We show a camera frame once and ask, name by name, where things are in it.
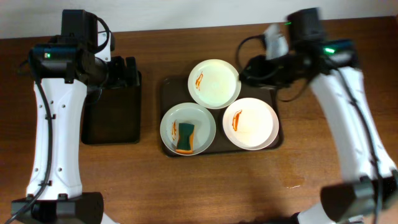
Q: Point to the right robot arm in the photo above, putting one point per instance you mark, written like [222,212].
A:
[332,71]

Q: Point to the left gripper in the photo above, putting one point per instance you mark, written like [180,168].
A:
[123,72]

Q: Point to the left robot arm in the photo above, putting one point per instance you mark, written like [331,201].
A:
[84,95]

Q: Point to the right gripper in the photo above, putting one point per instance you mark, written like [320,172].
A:
[254,72]

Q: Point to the green and orange sponge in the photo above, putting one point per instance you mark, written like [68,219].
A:
[185,138]

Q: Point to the white plate top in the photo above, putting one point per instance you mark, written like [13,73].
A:
[214,84]

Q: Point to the small black tray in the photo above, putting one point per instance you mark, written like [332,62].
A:
[113,116]

